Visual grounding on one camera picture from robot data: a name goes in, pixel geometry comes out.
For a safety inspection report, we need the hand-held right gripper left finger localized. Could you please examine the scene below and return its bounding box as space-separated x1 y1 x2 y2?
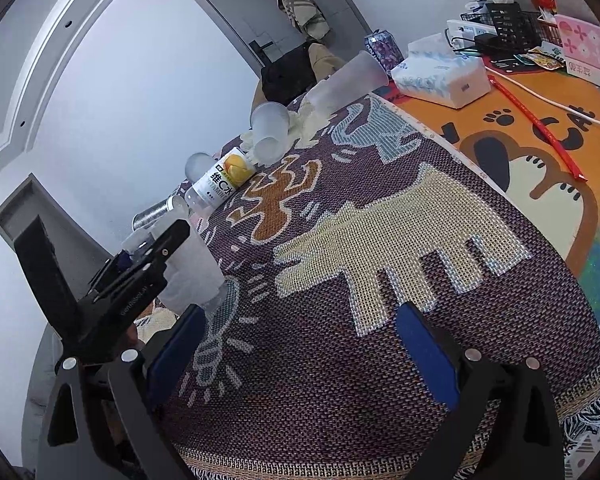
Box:
37 304 207 480

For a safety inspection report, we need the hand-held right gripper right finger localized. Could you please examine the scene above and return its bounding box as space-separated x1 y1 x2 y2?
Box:
394 302 567 480

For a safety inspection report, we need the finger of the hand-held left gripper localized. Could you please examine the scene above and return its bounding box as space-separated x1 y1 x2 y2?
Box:
141 219 192 267

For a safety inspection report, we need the small frosted plastic cup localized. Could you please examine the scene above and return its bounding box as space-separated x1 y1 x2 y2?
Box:
186 152 218 182

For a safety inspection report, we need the tall frosted plastic cup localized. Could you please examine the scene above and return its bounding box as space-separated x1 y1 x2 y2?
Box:
307 50 391 117

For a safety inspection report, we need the silver metal can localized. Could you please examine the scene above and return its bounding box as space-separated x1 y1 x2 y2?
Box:
132 195 190 232

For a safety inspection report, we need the woven printed blanket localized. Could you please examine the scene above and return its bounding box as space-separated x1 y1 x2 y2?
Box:
150 94 600 480

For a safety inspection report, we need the plastic bottle with yellow label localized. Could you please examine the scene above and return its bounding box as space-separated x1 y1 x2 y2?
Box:
184 146 259 222

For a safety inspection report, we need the cream fluffy cloth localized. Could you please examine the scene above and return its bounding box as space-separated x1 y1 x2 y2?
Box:
239 98 333 153

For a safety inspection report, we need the black bag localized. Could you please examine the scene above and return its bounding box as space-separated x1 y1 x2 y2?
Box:
260 45 322 107

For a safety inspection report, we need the grey door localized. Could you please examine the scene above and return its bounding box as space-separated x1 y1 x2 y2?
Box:
172 0 377 77

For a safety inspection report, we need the brown cloth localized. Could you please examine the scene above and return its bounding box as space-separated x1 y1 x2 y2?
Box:
307 42 347 83

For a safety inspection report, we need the long red stick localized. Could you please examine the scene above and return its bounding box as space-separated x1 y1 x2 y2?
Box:
487 74 589 184

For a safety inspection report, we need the orange cat mat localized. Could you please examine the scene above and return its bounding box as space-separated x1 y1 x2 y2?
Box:
380 62 600 327

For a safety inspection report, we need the white tissue pack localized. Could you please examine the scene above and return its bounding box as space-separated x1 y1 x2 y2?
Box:
390 32 494 111

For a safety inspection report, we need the purple patterned drink can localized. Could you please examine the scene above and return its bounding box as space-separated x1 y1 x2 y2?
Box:
364 30 407 72

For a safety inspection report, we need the yellow snack packet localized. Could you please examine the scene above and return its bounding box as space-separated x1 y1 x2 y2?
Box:
524 46 567 69

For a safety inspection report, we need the white power strip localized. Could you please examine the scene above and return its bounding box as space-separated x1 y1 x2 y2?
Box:
445 19 489 49

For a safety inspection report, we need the black mesh organiser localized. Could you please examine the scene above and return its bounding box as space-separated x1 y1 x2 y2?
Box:
484 2 547 56

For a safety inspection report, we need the pink flowered box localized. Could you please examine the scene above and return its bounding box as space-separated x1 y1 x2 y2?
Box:
554 14 600 96

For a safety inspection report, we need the white cable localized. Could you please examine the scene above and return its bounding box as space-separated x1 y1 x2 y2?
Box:
480 62 600 132

